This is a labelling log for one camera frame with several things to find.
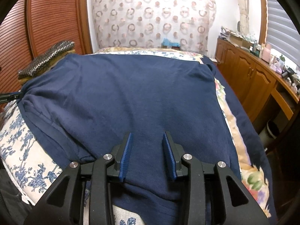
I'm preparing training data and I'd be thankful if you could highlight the wooden sideboard cabinet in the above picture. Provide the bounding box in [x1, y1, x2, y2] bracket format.
[215, 39, 299, 132]

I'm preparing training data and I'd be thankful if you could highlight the blue floral white bedspread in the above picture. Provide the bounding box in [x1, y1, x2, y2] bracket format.
[0, 98, 146, 225]

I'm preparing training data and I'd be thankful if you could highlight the grey zebra window blind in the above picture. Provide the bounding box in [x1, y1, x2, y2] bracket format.
[266, 0, 299, 65]

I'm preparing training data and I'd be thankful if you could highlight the open cardboard box on sideboard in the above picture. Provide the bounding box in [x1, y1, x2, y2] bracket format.
[229, 34, 252, 49]

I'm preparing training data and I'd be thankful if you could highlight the pink bottle on sideboard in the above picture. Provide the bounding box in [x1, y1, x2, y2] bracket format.
[261, 43, 272, 64]

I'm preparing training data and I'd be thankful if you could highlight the navy blue bed sheet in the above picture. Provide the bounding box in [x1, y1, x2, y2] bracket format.
[202, 55, 278, 221]

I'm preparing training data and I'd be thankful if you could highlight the brown louvered wardrobe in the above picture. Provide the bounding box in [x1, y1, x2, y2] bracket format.
[1, 0, 92, 92]

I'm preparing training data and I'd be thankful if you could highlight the pink floral cream blanket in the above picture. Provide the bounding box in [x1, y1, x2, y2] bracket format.
[97, 47, 275, 218]

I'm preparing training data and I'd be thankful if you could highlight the circle-patterned sheer curtain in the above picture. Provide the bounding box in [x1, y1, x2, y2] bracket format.
[90, 0, 216, 54]

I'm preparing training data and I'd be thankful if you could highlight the tied beige window curtain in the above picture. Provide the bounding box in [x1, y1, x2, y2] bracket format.
[238, 0, 249, 36]

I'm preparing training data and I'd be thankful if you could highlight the black circle-patterned folded cloth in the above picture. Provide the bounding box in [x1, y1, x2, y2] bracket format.
[17, 40, 76, 80]

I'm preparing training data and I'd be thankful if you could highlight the navy blue printed t-shirt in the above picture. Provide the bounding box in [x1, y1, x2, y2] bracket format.
[18, 54, 240, 224]

